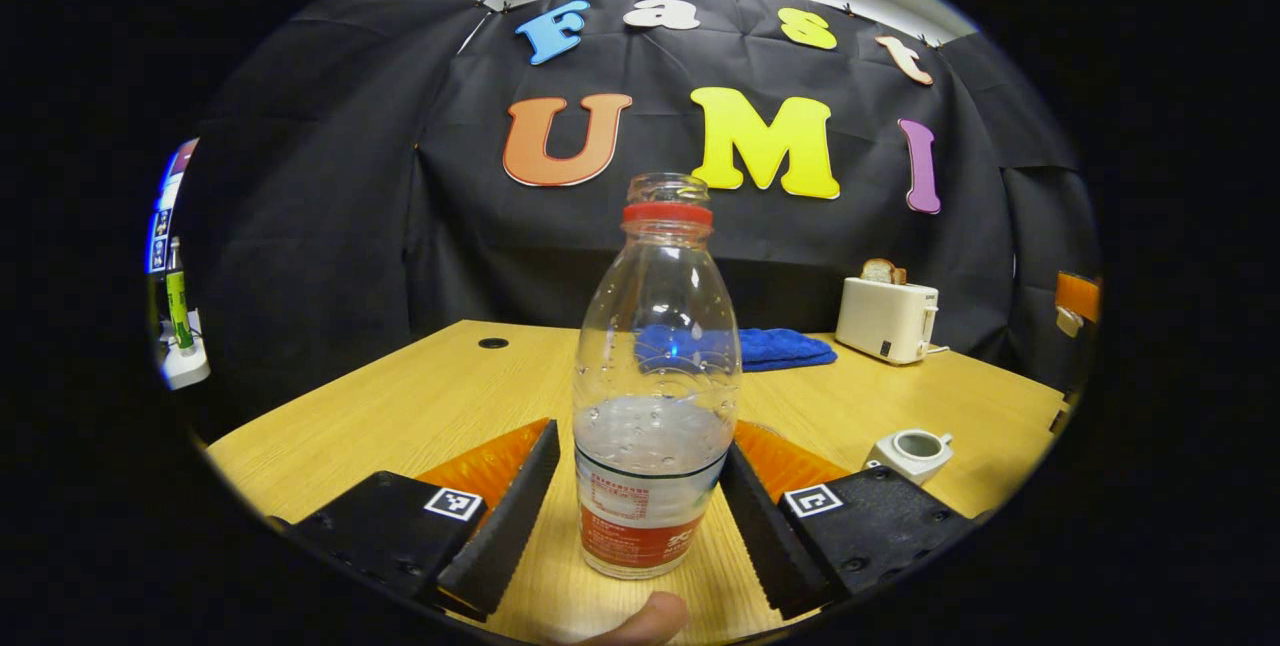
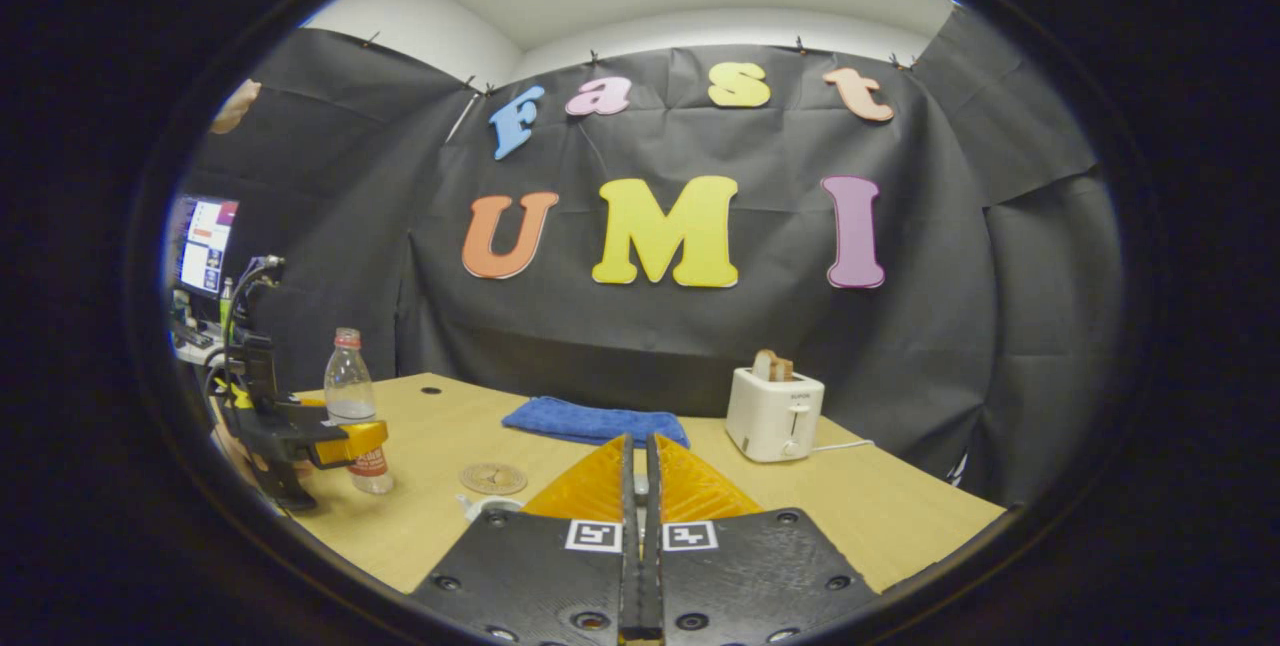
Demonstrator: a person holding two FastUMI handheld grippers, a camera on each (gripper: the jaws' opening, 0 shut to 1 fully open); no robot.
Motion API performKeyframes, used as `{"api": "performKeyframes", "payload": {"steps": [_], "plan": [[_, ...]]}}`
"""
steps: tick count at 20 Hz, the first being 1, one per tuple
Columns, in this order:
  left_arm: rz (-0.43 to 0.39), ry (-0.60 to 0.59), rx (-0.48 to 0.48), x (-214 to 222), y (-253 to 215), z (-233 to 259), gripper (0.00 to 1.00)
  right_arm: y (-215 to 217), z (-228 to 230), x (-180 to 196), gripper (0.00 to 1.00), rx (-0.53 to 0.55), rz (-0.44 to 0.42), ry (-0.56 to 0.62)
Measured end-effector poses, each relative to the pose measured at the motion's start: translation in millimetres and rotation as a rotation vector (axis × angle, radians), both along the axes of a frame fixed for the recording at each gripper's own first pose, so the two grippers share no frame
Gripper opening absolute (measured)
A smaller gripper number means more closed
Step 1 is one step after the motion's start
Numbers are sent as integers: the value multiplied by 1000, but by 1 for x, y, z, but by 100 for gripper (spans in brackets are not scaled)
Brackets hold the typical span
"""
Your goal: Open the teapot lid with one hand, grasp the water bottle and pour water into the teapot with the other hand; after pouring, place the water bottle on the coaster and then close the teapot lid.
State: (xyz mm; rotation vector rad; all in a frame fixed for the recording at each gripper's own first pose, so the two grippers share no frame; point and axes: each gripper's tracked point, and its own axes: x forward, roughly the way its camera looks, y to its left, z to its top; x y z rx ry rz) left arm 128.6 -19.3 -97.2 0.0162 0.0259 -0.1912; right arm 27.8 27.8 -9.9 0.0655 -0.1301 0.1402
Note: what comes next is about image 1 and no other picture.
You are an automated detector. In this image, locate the computer monitor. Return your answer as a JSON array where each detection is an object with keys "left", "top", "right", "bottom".
[{"left": 148, "top": 138, "right": 199, "bottom": 277}]

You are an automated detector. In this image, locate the blue folded towel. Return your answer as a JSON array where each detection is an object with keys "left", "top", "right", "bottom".
[{"left": 635, "top": 325, "right": 839, "bottom": 374}]

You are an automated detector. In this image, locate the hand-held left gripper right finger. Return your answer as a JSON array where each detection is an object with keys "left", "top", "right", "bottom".
[{"left": 720, "top": 421, "right": 976, "bottom": 622}]

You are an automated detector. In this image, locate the green drink bottle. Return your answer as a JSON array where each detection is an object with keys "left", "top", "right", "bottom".
[{"left": 165, "top": 238, "right": 196, "bottom": 352}]

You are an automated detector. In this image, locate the white teacup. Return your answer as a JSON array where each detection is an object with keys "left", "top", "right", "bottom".
[{"left": 864, "top": 429, "right": 954, "bottom": 485}]

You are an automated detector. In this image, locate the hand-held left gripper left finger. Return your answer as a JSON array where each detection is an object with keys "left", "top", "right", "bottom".
[{"left": 285, "top": 418, "right": 561, "bottom": 624}]

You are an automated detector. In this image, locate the white side table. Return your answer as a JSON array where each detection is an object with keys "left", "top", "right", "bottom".
[{"left": 160, "top": 311, "right": 212, "bottom": 391}]

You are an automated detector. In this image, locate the clear plastic water bottle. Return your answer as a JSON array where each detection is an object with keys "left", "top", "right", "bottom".
[{"left": 572, "top": 173, "right": 743, "bottom": 581}]

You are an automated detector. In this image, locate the white toaster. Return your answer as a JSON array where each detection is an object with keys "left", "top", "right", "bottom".
[{"left": 835, "top": 277, "right": 940, "bottom": 366}]

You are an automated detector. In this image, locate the black backdrop cloth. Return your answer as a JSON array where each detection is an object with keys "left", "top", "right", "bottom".
[{"left": 175, "top": 0, "right": 1101, "bottom": 427}]

